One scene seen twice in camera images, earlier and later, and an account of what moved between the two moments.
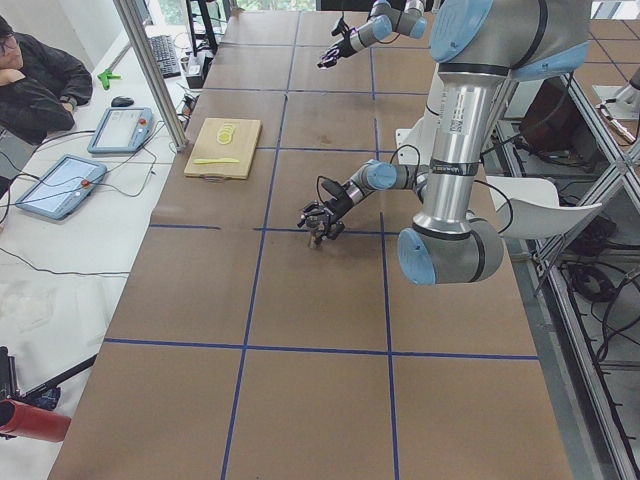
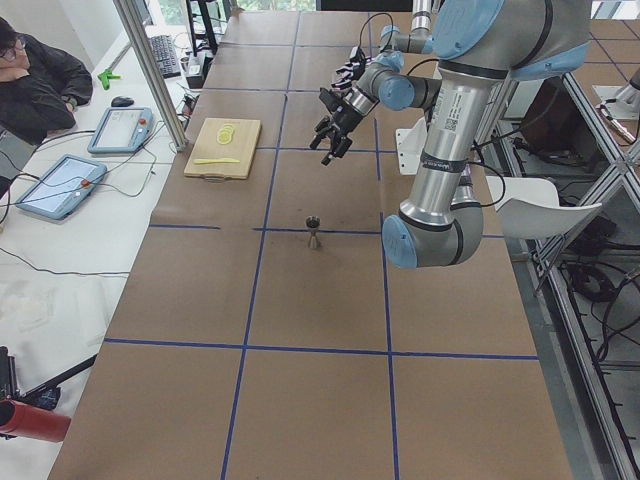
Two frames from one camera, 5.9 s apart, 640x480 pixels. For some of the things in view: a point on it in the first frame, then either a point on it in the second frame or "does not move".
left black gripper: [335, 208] -> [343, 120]
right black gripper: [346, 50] -> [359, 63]
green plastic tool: [105, 77] does not move
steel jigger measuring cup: [314, 225] does not move
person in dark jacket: [39, 87] does not move
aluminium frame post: [130, 15] does not move
